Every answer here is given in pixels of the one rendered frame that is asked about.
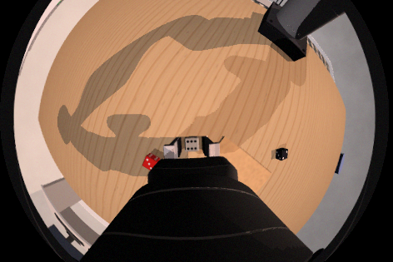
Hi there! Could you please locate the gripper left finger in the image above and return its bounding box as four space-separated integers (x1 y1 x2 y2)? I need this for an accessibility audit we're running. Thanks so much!
163 137 182 159

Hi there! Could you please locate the red die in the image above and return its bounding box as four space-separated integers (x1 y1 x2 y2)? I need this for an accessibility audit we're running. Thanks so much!
142 153 160 170

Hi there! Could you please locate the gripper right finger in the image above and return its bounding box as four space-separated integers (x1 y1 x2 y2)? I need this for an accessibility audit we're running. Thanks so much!
201 136 220 157

